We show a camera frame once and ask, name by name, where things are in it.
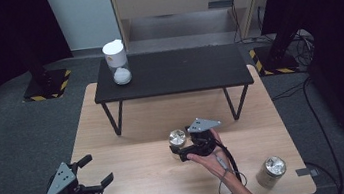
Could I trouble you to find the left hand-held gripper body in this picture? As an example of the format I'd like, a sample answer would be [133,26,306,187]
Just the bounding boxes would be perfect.
[40,157,104,194]

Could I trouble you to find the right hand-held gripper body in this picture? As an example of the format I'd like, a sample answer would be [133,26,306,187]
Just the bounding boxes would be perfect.
[183,114,226,159]

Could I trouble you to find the glass jar with silver lid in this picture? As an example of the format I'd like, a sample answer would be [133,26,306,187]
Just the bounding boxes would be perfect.
[166,127,190,162]

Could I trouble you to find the black shelf with wire legs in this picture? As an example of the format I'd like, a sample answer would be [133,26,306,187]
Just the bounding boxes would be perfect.
[89,38,260,140]

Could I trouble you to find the silver can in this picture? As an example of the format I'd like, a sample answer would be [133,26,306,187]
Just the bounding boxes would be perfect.
[253,154,290,192]

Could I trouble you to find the white-capped glass salt jar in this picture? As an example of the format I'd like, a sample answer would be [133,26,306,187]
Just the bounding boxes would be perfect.
[100,37,134,87]

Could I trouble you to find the person's right hand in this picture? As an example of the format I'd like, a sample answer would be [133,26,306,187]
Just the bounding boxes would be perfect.
[183,126,236,185]

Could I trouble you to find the black stand with striped base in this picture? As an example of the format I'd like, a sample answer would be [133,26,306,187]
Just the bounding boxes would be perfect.
[243,8,316,79]
[16,39,75,104]

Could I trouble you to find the grey tape patch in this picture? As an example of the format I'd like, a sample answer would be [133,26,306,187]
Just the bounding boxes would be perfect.
[294,166,320,179]

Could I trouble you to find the white panel board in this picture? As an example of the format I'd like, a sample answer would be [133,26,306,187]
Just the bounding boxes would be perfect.
[44,0,124,55]

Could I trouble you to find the black floor cable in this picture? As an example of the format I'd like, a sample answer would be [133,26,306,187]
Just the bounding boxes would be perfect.
[268,72,344,194]

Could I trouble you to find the black socket cable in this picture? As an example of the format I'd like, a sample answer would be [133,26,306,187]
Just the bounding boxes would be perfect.
[228,0,247,44]

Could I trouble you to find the grey wall plate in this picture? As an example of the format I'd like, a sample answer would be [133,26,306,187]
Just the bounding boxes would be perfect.
[207,0,235,10]

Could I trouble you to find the tangled black cables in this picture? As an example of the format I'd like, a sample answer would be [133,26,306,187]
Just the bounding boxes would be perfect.
[291,29,318,62]

